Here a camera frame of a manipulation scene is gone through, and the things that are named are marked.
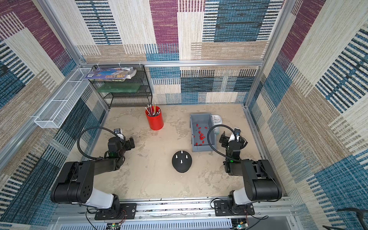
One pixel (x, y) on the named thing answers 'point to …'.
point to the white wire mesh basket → (54, 114)
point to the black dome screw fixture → (181, 161)
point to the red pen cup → (154, 115)
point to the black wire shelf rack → (143, 96)
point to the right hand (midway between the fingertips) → (233, 135)
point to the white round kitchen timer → (217, 120)
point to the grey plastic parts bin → (201, 123)
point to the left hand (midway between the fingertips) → (124, 138)
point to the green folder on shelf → (132, 87)
